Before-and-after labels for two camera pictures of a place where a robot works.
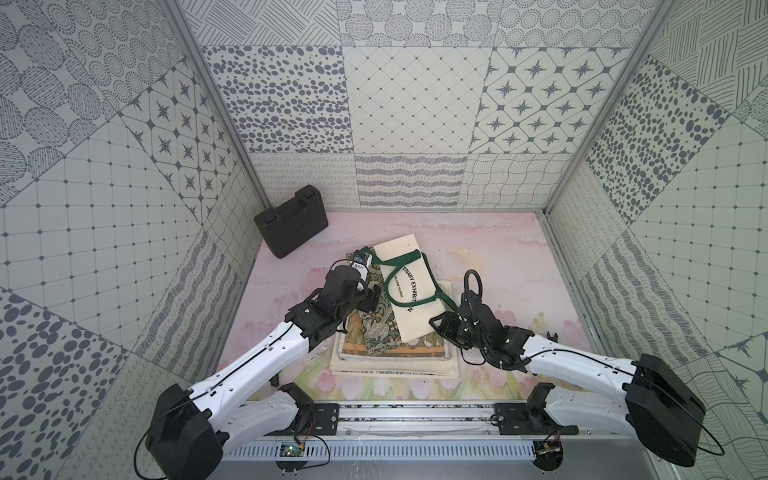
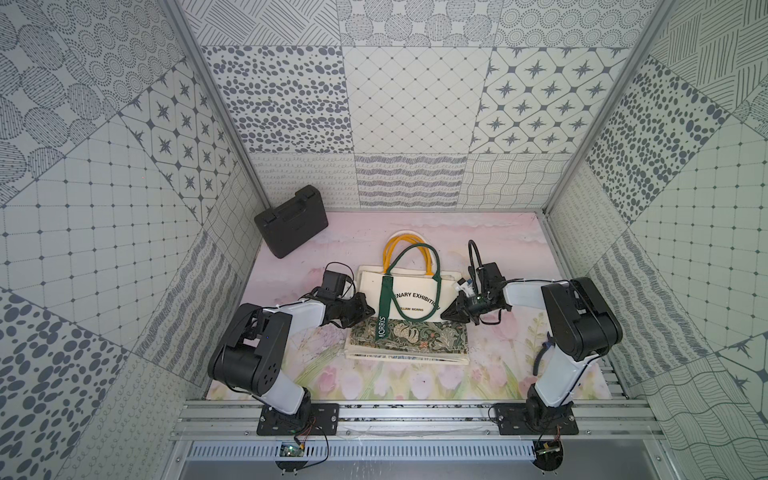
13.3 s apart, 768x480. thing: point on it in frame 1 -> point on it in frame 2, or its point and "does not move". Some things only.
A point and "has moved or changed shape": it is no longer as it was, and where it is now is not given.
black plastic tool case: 290,225 does not move
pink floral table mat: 513,266 does not move
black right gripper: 448,323 -> 460,313
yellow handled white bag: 426,357 -> 384,270
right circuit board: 549,454 does not move
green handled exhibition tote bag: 421,307 has moved or changed shape
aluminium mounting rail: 408,419 does not move
